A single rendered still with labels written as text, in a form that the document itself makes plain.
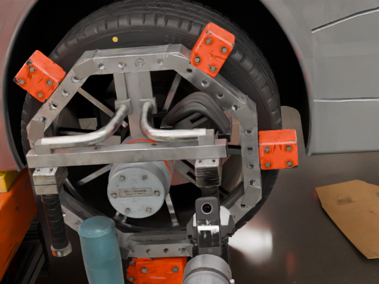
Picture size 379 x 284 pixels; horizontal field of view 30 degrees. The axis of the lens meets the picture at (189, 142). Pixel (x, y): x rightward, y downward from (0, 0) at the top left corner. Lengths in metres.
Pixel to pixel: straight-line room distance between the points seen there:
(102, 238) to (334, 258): 1.31
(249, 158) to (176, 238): 0.32
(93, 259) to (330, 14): 0.81
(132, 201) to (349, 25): 0.67
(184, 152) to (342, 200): 1.74
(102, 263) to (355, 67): 0.78
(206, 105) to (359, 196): 1.74
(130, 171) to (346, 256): 1.42
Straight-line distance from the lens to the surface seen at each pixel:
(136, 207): 1.58
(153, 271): 1.84
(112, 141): 1.79
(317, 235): 2.91
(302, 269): 2.72
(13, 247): 2.05
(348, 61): 1.79
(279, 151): 1.65
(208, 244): 1.36
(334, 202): 3.11
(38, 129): 1.70
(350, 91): 1.82
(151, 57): 1.58
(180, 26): 1.64
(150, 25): 1.64
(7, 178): 2.06
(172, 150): 1.45
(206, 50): 1.56
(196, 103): 1.48
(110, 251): 1.69
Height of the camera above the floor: 1.60
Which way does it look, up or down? 25 degrees down
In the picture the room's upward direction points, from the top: 7 degrees counter-clockwise
